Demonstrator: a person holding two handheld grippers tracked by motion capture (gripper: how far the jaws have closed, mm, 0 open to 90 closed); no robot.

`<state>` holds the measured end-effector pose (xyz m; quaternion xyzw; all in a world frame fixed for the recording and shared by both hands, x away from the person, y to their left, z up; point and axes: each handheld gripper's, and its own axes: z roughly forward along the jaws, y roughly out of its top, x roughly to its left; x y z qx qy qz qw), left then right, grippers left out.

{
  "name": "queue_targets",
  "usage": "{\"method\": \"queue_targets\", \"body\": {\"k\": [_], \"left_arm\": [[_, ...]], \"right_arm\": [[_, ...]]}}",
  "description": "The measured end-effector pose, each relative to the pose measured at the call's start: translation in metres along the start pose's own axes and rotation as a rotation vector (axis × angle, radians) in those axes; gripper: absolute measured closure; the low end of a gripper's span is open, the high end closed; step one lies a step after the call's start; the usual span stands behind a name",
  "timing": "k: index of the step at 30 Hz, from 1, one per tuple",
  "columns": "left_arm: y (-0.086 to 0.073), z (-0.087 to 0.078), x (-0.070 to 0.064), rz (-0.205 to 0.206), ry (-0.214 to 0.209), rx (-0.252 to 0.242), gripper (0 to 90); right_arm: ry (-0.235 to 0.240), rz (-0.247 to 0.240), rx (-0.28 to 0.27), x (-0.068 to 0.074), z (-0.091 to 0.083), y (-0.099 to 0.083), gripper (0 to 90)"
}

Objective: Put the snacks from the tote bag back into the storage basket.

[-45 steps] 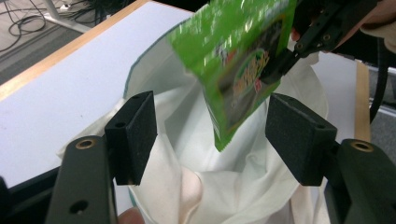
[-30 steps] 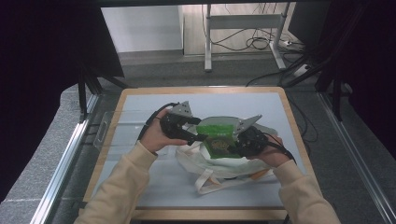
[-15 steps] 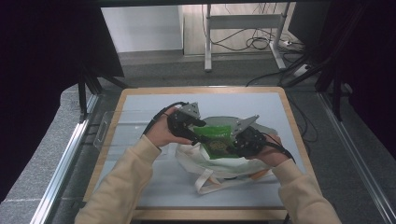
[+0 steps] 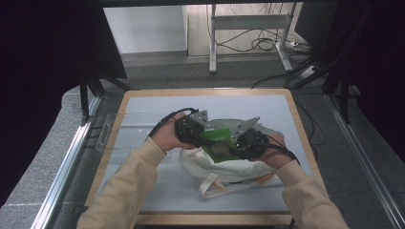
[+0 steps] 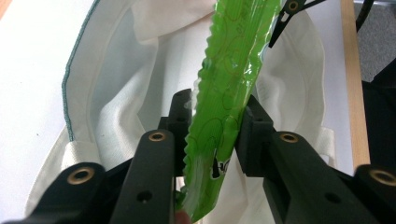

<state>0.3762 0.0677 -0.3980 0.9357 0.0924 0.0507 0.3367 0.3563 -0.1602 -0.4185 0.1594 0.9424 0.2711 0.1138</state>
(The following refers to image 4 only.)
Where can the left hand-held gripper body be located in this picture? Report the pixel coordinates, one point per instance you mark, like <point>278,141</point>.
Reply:
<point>187,129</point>

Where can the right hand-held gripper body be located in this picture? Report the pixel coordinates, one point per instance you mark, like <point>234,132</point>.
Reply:
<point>254,141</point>

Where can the green snack packet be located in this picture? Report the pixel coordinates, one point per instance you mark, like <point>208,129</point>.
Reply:
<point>219,146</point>

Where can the canvas tote bag green orange patches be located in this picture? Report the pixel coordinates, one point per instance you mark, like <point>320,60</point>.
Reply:
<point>223,171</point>

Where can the clear plastic bin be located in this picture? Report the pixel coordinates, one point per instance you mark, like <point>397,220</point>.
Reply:
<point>130,133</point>

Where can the person's left hand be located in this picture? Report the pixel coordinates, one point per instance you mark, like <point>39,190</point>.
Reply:
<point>167,136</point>

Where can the person's right hand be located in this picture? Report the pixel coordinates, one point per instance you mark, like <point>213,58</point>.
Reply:
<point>277,156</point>

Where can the pale grey table mat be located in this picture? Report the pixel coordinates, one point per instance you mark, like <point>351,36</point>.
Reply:
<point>153,105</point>

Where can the white power strip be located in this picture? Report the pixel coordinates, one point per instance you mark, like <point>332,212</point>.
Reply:
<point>308,72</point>

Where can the black metal stand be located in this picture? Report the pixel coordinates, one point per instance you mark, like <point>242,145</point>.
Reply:
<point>84,95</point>
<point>344,95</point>

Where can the black curtain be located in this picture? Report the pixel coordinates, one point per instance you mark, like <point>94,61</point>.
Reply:
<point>38,79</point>
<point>382,63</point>

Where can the aluminium rail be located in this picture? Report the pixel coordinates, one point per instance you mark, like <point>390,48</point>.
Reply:
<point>60,178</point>
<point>366,159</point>

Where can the white metal desk frame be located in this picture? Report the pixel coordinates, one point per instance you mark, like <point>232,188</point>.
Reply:
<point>248,21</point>

